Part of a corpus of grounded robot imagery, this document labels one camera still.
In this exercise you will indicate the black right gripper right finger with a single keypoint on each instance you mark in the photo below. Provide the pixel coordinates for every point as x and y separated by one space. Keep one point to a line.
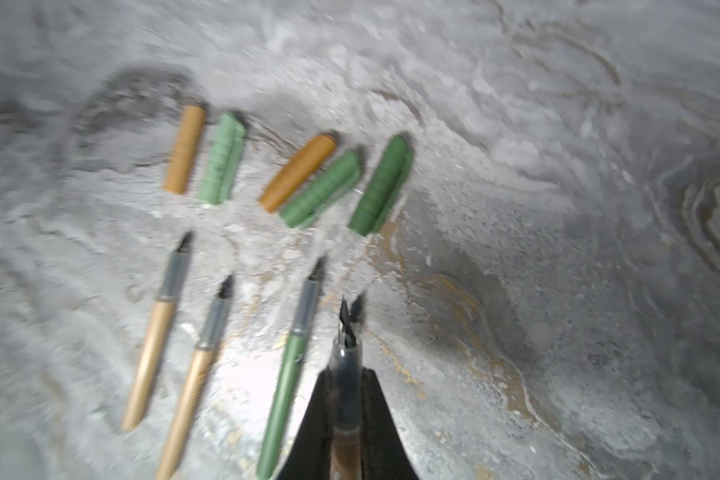
383 455

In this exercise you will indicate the tan pen cap right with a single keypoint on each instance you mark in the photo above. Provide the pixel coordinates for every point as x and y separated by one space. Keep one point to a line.
296 171

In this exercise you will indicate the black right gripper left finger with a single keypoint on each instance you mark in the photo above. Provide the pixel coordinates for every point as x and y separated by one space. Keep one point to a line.
309 457

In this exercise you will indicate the dark green pen cap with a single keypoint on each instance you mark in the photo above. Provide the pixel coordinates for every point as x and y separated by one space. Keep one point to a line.
383 188

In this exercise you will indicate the green pen cap middle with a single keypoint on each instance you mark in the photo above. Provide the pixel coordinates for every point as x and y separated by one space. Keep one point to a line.
335 182

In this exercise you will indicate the tan pen far left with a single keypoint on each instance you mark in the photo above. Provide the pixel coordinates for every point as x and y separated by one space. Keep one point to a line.
162 314

